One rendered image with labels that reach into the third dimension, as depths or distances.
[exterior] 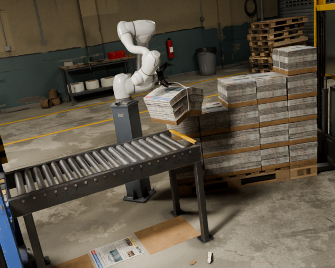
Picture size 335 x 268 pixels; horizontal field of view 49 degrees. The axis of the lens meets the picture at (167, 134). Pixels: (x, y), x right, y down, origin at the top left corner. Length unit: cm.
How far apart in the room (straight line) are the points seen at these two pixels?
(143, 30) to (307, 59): 155
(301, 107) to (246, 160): 74
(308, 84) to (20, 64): 732
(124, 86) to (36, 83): 637
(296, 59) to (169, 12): 734
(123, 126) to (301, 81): 174
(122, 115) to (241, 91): 114
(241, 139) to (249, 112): 27
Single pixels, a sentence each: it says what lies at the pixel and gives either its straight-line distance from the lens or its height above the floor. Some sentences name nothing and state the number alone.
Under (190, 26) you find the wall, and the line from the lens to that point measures 1095.
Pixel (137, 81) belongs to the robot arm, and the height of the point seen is 132.
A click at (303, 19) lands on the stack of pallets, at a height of 123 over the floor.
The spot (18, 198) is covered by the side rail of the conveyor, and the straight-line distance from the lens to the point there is 244.
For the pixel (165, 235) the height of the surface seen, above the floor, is 0.
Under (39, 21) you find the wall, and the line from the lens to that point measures 968.
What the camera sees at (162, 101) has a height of 113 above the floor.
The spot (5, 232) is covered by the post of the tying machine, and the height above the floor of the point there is 71.
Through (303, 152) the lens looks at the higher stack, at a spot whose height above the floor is 27.
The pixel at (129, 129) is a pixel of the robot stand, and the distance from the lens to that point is 351.
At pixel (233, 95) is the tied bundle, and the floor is 96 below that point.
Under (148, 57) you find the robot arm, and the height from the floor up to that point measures 148.
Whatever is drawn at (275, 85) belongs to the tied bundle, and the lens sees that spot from 362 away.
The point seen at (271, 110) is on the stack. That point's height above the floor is 75.
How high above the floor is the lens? 173
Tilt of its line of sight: 18 degrees down
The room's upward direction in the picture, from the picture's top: 8 degrees counter-clockwise
